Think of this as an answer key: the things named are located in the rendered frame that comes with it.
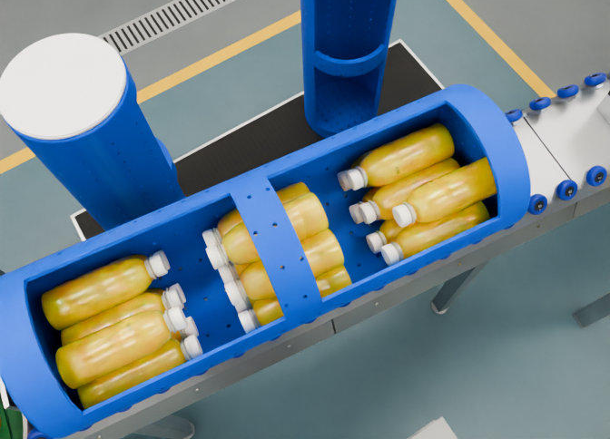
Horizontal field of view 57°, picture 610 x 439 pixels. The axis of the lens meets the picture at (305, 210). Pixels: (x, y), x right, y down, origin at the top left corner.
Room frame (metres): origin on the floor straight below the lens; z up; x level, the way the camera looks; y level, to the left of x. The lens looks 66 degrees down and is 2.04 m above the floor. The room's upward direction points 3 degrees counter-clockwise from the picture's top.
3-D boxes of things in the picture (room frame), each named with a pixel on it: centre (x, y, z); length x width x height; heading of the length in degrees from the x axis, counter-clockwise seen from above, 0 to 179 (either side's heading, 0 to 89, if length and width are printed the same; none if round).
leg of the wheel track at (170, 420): (0.12, 0.44, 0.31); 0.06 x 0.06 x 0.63; 23
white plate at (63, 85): (0.78, 0.51, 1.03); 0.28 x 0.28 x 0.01
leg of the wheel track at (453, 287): (0.49, -0.47, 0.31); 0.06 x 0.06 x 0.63; 23
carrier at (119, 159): (0.78, 0.51, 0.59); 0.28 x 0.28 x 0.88
